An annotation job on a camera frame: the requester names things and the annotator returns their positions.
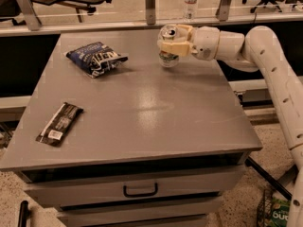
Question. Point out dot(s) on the black drawer handle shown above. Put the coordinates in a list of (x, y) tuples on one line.
[(140, 191)]

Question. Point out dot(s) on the blue chip bag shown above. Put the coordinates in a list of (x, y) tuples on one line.
[(96, 59)]

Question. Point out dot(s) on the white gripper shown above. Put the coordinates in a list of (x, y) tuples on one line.
[(204, 43)]

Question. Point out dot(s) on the black wire basket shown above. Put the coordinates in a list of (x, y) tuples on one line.
[(264, 209)]

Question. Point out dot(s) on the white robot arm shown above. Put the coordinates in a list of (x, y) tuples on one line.
[(258, 50)]

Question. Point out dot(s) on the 7up soda can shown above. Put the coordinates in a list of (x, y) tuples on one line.
[(166, 36)]

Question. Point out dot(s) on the black bar lower left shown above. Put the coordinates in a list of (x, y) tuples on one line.
[(23, 214)]

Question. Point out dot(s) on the metal railing frame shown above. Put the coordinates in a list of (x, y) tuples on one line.
[(128, 13)]

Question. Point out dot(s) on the black snack bar wrapper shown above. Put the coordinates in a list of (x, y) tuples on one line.
[(59, 124)]

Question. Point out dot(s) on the grey drawer cabinet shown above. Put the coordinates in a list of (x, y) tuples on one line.
[(182, 128)]

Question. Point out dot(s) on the clear plastic water bottle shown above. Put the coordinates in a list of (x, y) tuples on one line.
[(190, 8)]

